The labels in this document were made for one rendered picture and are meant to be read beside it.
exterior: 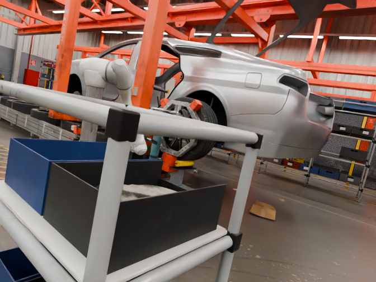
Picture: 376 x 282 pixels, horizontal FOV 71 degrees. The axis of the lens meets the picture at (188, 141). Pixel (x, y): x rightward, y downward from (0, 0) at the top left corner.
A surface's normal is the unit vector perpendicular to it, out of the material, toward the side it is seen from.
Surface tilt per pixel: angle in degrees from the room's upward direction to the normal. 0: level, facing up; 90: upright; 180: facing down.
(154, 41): 90
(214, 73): 90
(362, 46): 90
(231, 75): 90
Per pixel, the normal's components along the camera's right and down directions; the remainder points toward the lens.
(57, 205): -0.61, -0.04
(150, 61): 0.76, 0.22
